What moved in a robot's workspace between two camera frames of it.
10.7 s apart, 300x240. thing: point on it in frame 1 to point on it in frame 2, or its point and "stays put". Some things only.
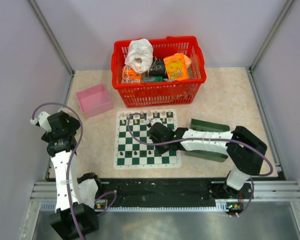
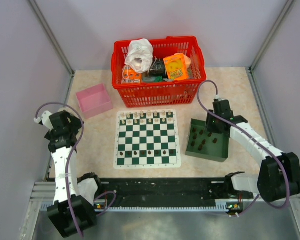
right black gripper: (154, 130) to (213, 124)
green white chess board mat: (133, 148) stays put
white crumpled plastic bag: (140, 55) stays put
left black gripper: (71, 121) stays put
